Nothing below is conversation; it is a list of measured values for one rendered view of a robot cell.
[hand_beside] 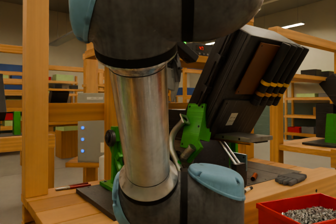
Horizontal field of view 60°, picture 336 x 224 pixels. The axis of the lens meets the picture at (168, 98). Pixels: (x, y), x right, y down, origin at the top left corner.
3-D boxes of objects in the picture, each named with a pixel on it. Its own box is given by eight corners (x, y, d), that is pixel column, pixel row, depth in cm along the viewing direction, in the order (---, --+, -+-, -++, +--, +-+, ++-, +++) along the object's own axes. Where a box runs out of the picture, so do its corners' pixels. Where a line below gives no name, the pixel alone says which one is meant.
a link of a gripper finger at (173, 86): (158, 102, 77) (153, 68, 79) (175, 102, 81) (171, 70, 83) (164, 99, 75) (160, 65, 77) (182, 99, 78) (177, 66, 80)
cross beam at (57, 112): (235, 115, 210) (235, 102, 210) (44, 122, 133) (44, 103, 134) (230, 114, 214) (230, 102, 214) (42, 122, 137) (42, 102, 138)
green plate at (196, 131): (209, 153, 131) (218, 108, 134) (196, 150, 126) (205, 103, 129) (192, 150, 140) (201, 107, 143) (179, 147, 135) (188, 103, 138)
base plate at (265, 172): (301, 175, 159) (301, 171, 159) (119, 225, 94) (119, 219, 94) (241, 162, 193) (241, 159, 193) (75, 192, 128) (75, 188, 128)
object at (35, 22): (254, 157, 208) (253, 22, 209) (25, 198, 120) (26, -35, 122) (244, 156, 215) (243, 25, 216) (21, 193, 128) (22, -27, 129)
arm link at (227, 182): (251, 246, 55) (252, 175, 55) (179, 243, 56) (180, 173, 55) (238, 219, 67) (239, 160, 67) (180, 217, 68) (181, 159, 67)
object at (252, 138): (272, 142, 129) (272, 135, 129) (249, 145, 120) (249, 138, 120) (210, 134, 161) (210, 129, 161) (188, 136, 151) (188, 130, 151)
